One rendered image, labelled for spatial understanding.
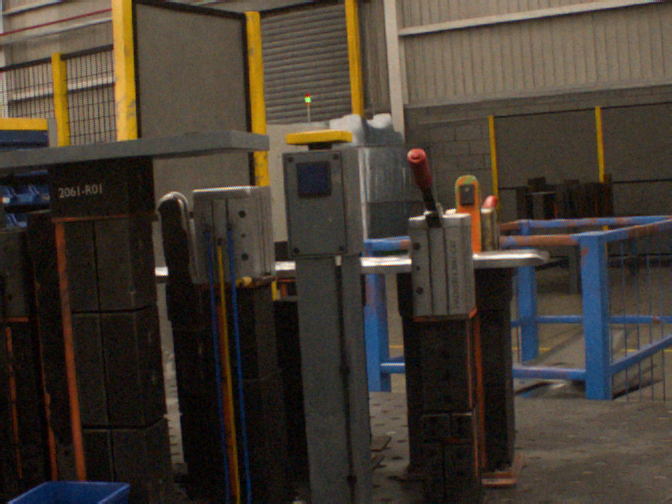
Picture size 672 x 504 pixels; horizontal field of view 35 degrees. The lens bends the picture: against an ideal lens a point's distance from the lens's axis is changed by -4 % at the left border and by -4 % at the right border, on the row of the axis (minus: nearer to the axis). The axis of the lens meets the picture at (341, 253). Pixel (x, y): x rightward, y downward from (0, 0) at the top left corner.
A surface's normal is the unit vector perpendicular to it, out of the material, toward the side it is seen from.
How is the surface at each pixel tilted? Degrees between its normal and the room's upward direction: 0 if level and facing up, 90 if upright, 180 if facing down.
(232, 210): 90
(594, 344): 90
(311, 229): 90
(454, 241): 90
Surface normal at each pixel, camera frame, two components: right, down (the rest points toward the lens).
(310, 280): -0.22, 0.07
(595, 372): -0.56, 0.08
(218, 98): 0.86, -0.03
